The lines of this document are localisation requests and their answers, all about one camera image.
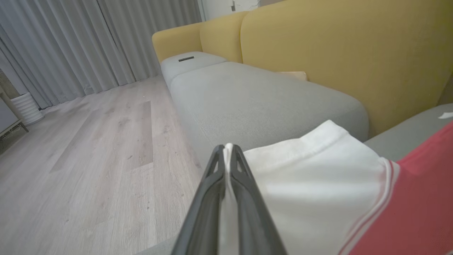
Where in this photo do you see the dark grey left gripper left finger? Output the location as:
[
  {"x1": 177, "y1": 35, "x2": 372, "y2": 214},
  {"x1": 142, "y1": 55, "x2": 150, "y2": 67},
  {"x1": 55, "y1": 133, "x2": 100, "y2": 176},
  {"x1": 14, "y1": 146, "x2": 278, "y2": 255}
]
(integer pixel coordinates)
[{"x1": 171, "y1": 144, "x2": 227, "y2": 255}]

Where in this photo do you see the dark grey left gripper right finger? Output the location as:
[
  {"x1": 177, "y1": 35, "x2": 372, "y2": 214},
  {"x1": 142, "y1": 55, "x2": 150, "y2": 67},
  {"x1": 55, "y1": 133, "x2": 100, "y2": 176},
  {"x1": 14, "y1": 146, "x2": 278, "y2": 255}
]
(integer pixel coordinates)
[{"x1": 230, "y1": 144, "x2": 288, "y2": 255}]

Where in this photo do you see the red shirt with white sleeves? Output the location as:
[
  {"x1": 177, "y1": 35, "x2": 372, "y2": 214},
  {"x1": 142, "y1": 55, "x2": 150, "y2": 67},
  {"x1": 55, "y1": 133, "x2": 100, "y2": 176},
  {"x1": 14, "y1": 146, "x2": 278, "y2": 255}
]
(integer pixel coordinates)
[{"x1": 217, "y1": 120, "x2": 453, "y2": 255}]

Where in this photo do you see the long grey sofa seat cushion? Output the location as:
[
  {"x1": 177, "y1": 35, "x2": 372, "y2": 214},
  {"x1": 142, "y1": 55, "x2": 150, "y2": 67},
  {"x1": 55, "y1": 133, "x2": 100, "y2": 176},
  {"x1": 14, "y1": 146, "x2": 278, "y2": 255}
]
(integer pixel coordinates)
[{"x1": 169, "y1": 62, "x2": 369, "y2": 169}]

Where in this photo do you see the short grey sofa seat cushion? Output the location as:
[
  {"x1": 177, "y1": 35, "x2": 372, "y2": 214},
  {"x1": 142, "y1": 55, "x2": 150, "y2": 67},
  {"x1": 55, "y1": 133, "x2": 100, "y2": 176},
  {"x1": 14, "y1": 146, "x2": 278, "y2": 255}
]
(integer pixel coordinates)
[{"x1": 160, "y1": 51, "x2": 228, "y2": 89}]

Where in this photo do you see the small beige flat piece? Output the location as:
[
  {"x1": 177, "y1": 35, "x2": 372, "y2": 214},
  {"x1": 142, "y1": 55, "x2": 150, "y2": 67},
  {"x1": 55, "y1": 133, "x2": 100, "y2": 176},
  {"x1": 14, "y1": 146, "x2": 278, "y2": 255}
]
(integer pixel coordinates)
[{"x1": 276, "y1": 71, "x2": 308, "y2": 81}]

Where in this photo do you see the yellow sofa end backrest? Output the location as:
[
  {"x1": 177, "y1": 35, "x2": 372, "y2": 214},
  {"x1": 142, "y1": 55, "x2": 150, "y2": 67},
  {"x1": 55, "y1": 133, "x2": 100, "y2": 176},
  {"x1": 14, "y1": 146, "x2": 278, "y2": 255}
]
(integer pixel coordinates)
[{"x1": 152, "y1": 22, "x2": 204, "y2": 64}]

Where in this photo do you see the narrow yellow sofa backrest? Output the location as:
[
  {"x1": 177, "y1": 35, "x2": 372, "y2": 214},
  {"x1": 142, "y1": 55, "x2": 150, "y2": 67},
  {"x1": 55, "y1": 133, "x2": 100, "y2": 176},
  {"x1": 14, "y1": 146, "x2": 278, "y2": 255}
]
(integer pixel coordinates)
[{"x1": 199, "y1": 11, "x2": 249, "y2": 64}]

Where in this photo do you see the large grey sofa chaise seat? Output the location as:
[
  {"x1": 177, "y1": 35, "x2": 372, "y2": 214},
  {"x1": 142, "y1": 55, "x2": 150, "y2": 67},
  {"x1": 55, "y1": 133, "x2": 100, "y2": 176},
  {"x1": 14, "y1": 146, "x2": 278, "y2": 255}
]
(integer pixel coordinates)
[{"x1": 136, "y1": 103, "x2": 453, "y2": 255}]

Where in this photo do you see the wide yellow sofa backrest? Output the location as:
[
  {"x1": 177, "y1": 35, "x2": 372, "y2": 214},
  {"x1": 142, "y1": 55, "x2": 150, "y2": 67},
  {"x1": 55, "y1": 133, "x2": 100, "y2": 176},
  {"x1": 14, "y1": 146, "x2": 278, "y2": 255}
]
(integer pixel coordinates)
[{"x1": 240, "y1": 0, "x2": 453, "y2": 138}]

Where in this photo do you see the white ribbed cylinder appliance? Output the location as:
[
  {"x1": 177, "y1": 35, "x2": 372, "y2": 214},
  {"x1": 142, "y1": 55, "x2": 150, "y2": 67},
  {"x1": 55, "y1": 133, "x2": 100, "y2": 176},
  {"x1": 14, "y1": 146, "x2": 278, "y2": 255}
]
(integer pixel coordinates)
[{"x1": 11, "y1": 92, "x2": 45, "y2": 126}]

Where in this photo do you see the grey curtain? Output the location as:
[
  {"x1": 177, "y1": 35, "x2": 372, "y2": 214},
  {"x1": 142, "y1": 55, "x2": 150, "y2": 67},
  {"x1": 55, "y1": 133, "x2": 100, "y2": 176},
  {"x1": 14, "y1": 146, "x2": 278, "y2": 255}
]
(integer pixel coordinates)
[{"x1": 0, "y1": 0, "x2": 203, "y2": 109}]

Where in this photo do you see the white side cabinet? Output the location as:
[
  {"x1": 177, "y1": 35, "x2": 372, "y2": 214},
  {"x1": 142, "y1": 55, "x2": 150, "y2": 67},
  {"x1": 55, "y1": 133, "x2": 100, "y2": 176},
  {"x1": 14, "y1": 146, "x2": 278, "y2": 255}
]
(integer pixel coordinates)
[{"x1": 0, "y1": 69, "x2": 29, "y2": 144}]

